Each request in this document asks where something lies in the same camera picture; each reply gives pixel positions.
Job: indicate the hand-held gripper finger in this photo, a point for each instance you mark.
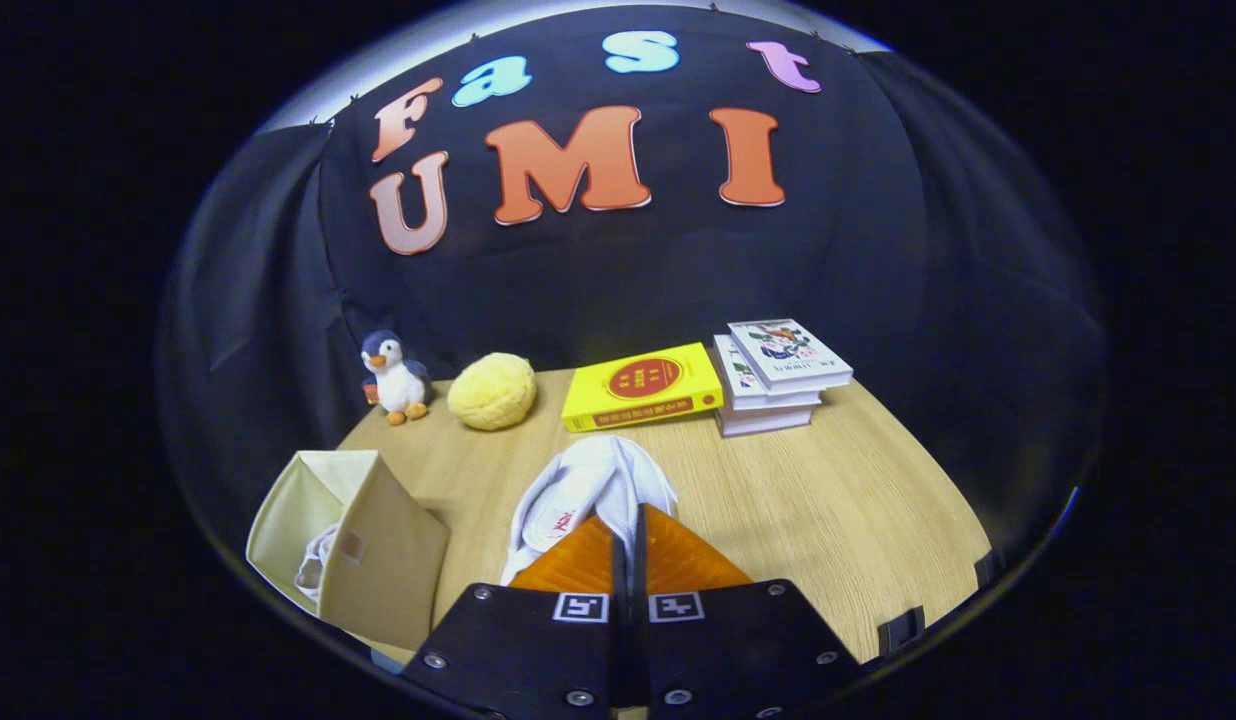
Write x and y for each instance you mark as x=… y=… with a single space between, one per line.
x=638 y=570
x=621 y=570

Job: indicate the white canvas shoe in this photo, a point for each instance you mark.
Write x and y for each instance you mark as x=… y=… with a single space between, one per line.
x=316 y=570
x=588 y=480

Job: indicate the cream fabric storage box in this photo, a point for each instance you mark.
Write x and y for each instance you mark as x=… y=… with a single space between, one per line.
x=388 y=560

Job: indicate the yellow book red circle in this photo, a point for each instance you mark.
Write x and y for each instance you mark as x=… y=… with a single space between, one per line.
x=643 y=385

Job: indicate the yellow round plush bun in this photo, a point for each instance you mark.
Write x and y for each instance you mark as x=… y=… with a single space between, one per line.
x=491 y=392

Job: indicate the white illustrated book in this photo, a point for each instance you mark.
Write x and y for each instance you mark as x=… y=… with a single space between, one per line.
x=738 y=372
x=788 y=350

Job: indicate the black table edge clamp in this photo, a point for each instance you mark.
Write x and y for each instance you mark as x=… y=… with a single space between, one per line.
x=900 y=630
x=988 y=567

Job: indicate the penguin plush toy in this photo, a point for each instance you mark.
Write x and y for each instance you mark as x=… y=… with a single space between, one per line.
x=398 y=385

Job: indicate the row of black cloth clips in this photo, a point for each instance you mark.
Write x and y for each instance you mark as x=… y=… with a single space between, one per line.
x=475 y=38

